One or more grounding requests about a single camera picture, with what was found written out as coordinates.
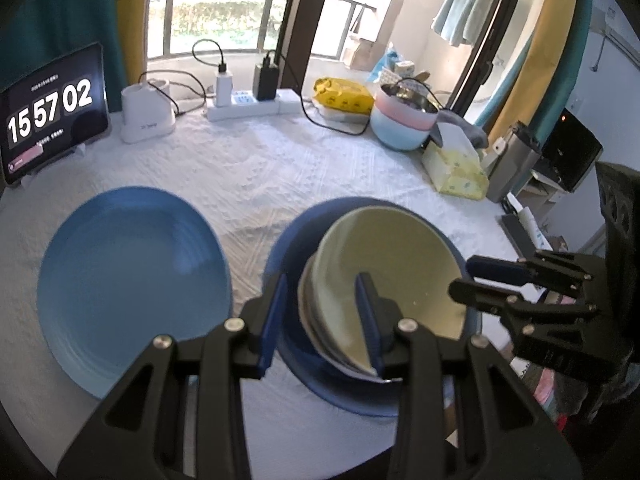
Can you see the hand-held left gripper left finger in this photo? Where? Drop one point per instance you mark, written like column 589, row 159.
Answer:
column 274, row 325

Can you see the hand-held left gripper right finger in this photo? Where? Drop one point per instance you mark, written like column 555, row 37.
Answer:
column 367, row 325

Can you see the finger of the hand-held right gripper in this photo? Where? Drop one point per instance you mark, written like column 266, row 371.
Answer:
column 475, row 295
column 495, row 267

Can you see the cream bowl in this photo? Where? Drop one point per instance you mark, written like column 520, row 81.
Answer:
column 400, row 250

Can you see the large blue bowl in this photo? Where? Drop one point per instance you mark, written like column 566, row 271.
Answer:
column 295, row 240

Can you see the blue plate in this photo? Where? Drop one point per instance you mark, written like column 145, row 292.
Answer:
column 130, row 285

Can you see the white tube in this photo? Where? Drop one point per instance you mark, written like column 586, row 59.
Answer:
column 532, row 227

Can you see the yellow tissue pack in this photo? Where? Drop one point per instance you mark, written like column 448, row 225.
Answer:
column 455, row 170

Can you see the black monitor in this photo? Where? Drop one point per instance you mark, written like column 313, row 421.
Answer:
column 572, row 150

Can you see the dark grey cloth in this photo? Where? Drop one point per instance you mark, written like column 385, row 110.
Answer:
column 462, row 127

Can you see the white tablecloth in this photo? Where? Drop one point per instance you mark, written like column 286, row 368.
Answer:
column 280, row 170

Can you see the light blue bowl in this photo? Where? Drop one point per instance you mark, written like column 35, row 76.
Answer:
column 397, row 137

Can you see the metal bowl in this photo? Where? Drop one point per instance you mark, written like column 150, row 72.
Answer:
column 415, row 97

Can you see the teal curtain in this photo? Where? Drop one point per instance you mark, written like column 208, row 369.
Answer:
column 576, row 75
column 60, row 10

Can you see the polka dot container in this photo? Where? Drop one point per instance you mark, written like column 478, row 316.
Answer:
column 389, row 76

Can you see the white power strip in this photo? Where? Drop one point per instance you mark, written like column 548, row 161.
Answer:
column 245, row 102

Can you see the yellow snack bag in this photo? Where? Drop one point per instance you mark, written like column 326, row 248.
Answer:
column 345, row 92

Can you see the blue plastic bag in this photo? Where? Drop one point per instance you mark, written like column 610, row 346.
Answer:
column 382, row 62

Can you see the yellow curtain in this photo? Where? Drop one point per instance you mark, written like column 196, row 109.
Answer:
column 131, row 25
column 555, row 35

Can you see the white charger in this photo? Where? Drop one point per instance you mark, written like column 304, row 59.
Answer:
column 224, row 90

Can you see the black charger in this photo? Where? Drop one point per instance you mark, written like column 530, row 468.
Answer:
column 265, row 82

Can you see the white cylindrical device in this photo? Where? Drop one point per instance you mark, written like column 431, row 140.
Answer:
column 147, row 115

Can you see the light blue hanging towel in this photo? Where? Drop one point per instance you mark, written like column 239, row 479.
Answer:
column 462, row 7

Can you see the tablet with clock display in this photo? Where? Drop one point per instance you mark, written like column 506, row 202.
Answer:
column 50, row 115

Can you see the black window frame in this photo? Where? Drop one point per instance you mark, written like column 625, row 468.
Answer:
column 300, row 20

